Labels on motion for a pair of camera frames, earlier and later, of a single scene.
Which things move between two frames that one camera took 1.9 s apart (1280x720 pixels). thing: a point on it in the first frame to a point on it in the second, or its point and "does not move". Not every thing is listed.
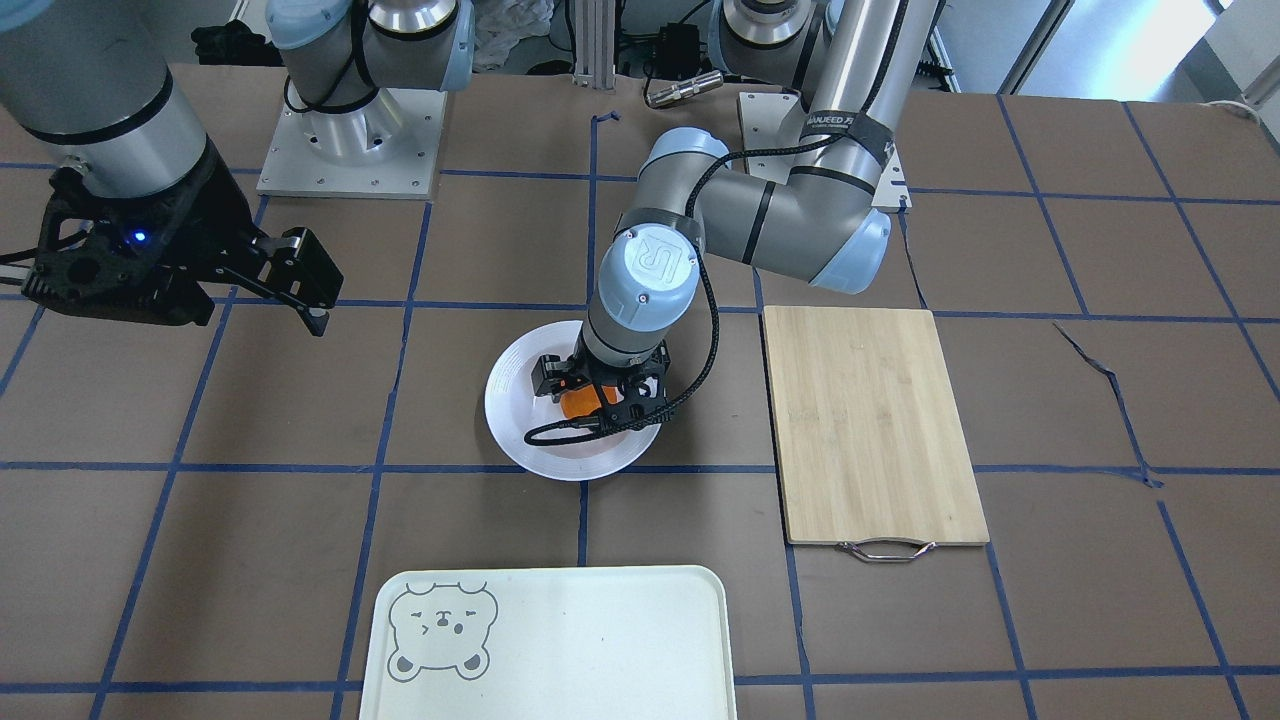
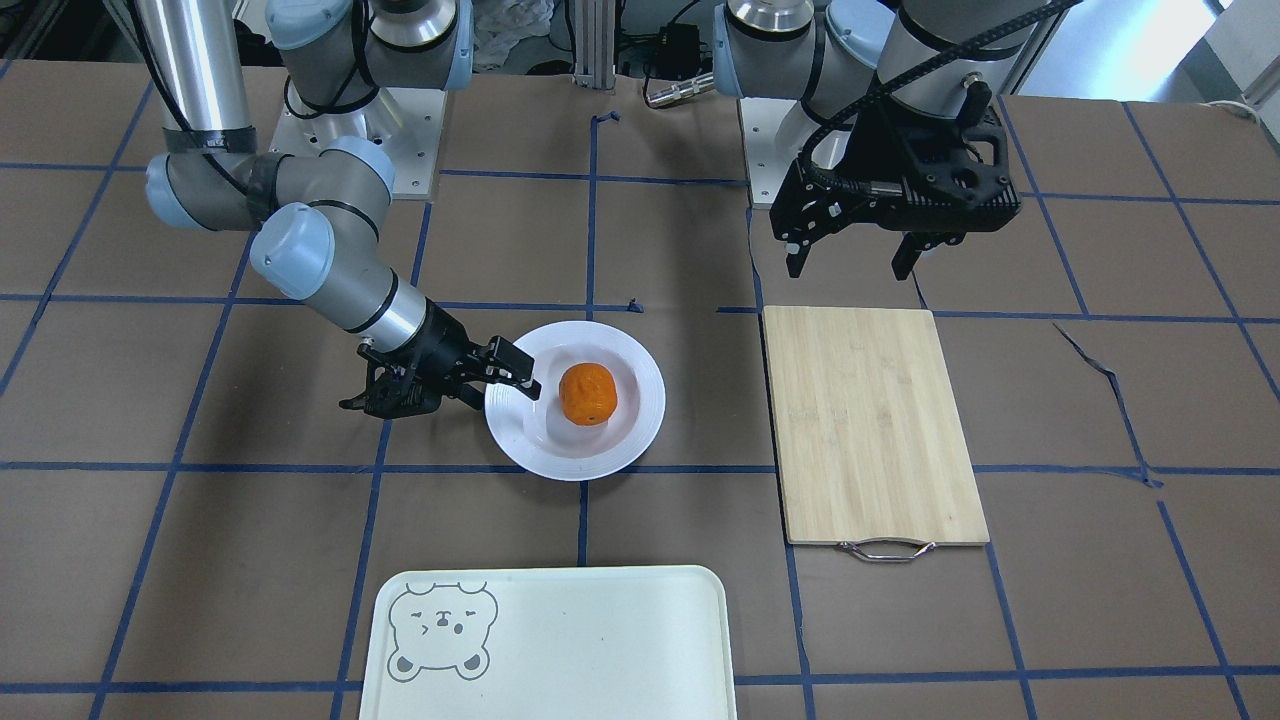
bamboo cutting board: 872,451 does not move
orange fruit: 584,400 does not move
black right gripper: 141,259 to 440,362
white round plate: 513,409 does not move
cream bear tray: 551,643 does not move
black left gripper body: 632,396 to 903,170
